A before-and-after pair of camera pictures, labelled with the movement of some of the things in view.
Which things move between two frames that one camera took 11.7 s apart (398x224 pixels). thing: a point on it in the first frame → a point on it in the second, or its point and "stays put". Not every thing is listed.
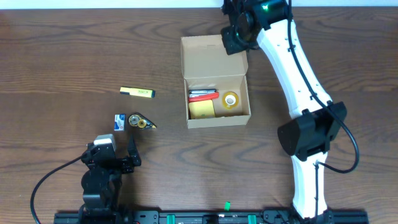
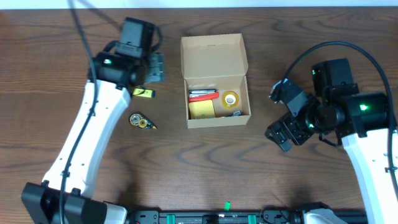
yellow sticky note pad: (201, 109) stays put
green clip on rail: (227, 206) stays put
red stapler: (203, 94) stays put
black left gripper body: (116, 162) → (155, 68)
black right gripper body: (232, 43) → (294, 123)
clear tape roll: (230, 99) stays put
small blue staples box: (120, 122) → (234, 114)
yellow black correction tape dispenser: (138, 120) stays put
